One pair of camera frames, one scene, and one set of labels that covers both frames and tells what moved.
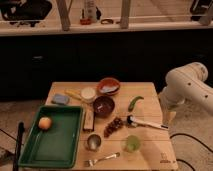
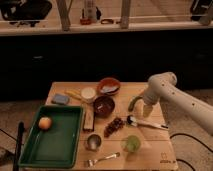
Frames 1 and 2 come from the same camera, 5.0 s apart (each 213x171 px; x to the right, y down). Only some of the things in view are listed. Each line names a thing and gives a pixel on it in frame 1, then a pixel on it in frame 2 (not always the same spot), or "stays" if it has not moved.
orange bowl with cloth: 109,86 stays
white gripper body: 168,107 to 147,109
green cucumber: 132,103 stays
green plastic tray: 56,147 stays
